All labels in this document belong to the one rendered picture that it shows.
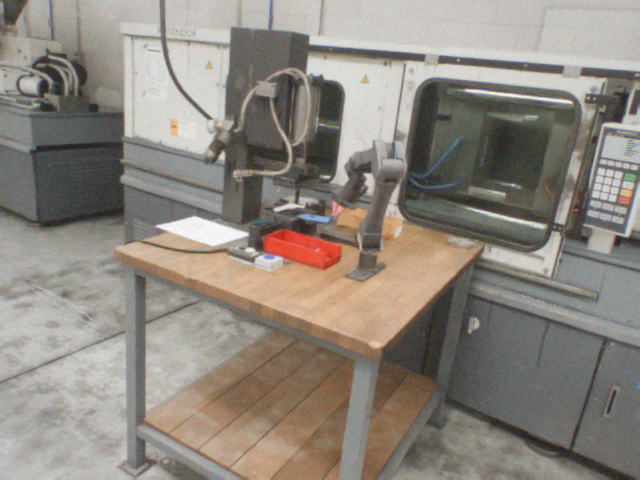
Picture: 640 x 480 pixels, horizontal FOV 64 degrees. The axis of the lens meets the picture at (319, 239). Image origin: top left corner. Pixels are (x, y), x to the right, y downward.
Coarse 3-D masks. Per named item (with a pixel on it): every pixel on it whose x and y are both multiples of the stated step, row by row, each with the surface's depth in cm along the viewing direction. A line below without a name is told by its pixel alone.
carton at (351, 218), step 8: (360, 208) 228; (344, 216) 219; (352, 216) 217; (360, 216) 216; (384, 216) 223; (344, 224) 220; (352, 224) 218; (384, 224) 211; (392, 224) 222; (400, 224) 220; (384, 232) 212; (392, 232) 213; (400, 232) 221
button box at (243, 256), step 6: (132, 240) 182; (138, 240) 180; (156, 246) 177; (162, 246) 176; (192, 252) 175; (198, 252) 175; (204, 252) 176; (210, 252) 177; (228, 252) 174; (234, 252) 173; (240, 252) 172; (246, 252) 172; (252, 252) 172; (258, 252) 174; (234, 258) 173; (240, 258) 172; (246, 258) 171; (252, 258) 169; (252, 264) 170
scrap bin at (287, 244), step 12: (264, 240) 182; (276, 240) 179; (288, 240) 191; (300, 240) 188; (312, 240) 186; (276, 252) 181; (288, 252) 178; (300, 252) 176; (312, 252) 173; (324, 252) 184; (336, 252) 182; (312, 264) 174; (324, 264) 172
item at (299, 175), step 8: (256, 160) 203; (264, 160) 201; (272, 160) 200; (280, 160) 206; (288, 160) 204; (296, 160) 197; (304, 160) 197; (280, 168) 198; (296, 168) 195; (304, 168) 193; (312, 168) 196; (280, 176) 193; (288, 176) 194; (296, 176) 194; (304, 176) 198; (312, 176) 199; (272, 184) 194; (280, 184) 192; (288, 184) 190; (296, 184) 190; (304, 184) 195; (312, 184) 201
